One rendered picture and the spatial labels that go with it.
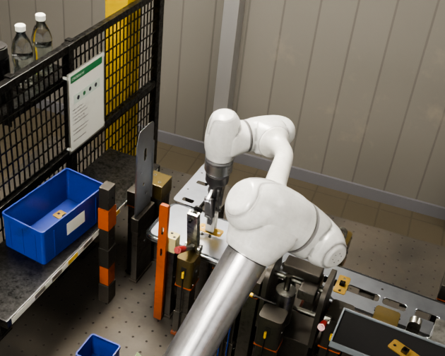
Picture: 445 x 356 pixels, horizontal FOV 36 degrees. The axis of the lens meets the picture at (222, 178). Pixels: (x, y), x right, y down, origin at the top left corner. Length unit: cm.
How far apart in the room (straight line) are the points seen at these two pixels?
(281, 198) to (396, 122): 268
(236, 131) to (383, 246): 110
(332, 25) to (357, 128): 65
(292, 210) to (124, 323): 108
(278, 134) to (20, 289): 89
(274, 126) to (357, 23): 190
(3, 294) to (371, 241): 153
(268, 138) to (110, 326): 86
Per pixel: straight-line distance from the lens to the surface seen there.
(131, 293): 255
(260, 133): 209
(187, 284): 223
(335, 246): 160
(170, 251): 225
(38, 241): 214
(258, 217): 148
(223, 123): 203
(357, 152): 427
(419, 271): 288
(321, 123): 422
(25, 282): 214
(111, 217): 227
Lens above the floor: 251
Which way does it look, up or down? 35 degrees down
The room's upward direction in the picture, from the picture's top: 7 degrees clockwise
